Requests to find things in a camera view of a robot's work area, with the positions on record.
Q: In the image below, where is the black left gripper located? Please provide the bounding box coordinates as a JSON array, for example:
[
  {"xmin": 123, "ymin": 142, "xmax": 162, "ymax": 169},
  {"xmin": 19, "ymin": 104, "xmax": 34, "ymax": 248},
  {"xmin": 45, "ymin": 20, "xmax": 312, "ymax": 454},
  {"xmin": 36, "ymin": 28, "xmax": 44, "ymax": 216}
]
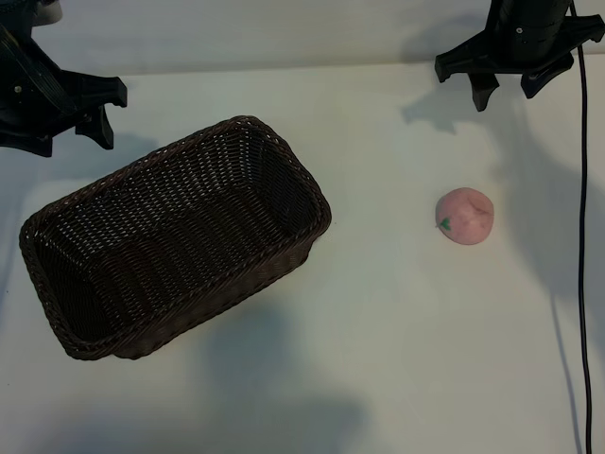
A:
[{"xmin": 0, "ymin": 23, "xmax": 129, "ymax": 158}]

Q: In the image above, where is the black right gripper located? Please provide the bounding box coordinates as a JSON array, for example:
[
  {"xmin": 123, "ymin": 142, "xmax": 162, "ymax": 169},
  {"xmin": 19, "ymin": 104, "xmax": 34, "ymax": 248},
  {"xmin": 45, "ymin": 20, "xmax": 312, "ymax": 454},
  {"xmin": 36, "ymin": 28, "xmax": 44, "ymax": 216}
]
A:
[{"xmin": 434, "ymin": 13, "xmax": 605, "ymax": 113}]

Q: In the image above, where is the dark brown wicker basket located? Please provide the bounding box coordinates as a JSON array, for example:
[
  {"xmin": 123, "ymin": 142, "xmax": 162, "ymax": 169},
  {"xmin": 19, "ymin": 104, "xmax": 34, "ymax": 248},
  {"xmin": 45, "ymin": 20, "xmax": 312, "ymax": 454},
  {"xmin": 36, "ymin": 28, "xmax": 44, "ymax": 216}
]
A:
[{"xmin": 18, "ymin": 113, "xmax": 333, "ymax": 361}]

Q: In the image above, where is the pink peach with green leaf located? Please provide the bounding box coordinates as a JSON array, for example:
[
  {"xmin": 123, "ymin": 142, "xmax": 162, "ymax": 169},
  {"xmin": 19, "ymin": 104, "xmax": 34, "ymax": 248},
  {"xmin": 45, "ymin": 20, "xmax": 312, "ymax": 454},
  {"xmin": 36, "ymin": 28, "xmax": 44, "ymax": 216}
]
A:
[{"xmin": 434, "ymin": 186, "xmax": 495, "ymax": 246}]

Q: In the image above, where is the black ribbed flat cable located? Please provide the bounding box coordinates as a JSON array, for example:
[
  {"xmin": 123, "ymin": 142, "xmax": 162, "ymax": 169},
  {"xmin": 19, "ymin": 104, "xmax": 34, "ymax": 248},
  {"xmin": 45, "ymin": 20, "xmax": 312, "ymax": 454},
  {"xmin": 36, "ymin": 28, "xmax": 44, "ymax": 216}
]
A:
[{"xmin": 0, "ymin": 24, "xmax": 78, "ymax": 114}]

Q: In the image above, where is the black hanging cable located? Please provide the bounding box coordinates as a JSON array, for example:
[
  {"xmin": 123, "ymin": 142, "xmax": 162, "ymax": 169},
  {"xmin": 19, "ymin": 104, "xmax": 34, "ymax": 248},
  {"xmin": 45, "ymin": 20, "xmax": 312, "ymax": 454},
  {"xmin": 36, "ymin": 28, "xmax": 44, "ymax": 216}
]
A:
[{"xmin": 566, "ymin": 0, "xmax": 595, "ymax": 454}]

